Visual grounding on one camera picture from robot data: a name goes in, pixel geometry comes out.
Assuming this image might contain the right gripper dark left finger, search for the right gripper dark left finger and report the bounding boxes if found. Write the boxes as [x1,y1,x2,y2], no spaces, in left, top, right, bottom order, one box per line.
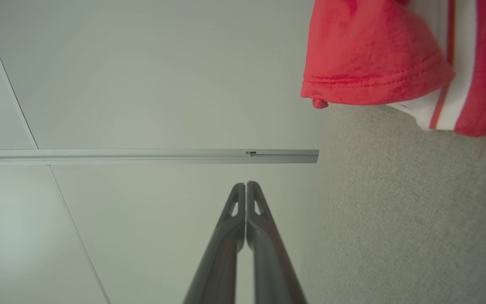
[183,182,247,304]

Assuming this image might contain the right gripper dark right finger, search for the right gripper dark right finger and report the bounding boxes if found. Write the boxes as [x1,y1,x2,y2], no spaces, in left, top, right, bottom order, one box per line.
[246,180,309,304]

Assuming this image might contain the red shirt white sleeves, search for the red shirt white sleeves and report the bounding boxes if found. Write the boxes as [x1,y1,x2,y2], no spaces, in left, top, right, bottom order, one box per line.
[300,0,486,138]

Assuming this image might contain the grey partition post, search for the grey partition post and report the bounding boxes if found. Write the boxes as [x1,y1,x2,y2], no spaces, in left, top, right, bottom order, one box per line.
[0,149,319,165]

